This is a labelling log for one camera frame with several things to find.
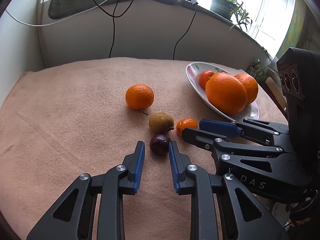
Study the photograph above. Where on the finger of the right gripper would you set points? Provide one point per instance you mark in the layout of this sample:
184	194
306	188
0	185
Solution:
237	128
220	144

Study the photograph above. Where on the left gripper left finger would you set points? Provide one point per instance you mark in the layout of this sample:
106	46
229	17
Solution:
72	214

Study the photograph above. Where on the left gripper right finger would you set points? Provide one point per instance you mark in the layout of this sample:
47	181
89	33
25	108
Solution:
220	204

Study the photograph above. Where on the small mandarin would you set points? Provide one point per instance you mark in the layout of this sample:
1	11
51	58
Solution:
204	77
185	123

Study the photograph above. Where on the dark plum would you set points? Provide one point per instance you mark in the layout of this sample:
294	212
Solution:
159	144

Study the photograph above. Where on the large smooth orange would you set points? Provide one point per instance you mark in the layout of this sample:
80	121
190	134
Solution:
226	93

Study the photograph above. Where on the large rough orange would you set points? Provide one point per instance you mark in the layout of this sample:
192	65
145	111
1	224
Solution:
250	85

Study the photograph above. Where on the brown longan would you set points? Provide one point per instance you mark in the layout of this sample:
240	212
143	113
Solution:
161	123

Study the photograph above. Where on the small top mandarin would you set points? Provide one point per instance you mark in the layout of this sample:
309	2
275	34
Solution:
204	77

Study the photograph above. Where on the mandarin with stem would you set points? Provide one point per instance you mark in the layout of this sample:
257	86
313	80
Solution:
139	97

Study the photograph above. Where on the cardboard box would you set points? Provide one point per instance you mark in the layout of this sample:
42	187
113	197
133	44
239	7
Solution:
275	93

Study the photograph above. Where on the green snack bag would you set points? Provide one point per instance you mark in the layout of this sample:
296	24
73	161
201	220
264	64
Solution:
256	70

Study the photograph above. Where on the floral white plate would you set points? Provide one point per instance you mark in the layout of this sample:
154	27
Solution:
193	71

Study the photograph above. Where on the potted spider plant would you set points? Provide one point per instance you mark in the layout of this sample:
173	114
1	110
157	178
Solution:
228	8

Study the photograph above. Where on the green windowsill cloth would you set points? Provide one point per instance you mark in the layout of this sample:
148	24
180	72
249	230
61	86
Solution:
112	0

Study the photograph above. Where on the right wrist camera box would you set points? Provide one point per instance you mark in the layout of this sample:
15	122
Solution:
298	70

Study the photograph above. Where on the wall map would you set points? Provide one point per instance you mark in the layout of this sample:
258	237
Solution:
295	29

